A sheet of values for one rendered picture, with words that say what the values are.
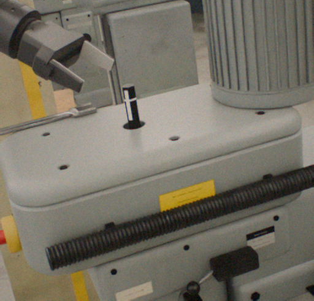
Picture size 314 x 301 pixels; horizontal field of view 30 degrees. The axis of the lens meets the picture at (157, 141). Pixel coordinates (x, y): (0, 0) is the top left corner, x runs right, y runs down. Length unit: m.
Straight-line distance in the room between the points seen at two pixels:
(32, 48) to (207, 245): 0.42
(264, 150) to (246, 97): 0.09
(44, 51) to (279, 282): 0.56
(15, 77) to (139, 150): 1.85
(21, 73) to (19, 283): 1.08
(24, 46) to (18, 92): 1.75
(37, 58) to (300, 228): 0.52
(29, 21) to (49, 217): 0.33
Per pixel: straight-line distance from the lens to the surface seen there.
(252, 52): 0.91
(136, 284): 0.93
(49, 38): 0.94
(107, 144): 0.88
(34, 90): 2.69
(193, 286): 0.93
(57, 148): 0.91
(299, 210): 1.01
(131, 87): 0.91
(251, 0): 0.89
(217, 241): 0.95
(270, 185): 0.89
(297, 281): 1.08
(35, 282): 3.11
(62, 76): 0.90
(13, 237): 0.94
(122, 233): 0.83
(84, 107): 1.05
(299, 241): 1.05
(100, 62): 0.99
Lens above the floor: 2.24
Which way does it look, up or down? 24 degrees down
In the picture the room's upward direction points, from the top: 9 degrees counter-clockwise
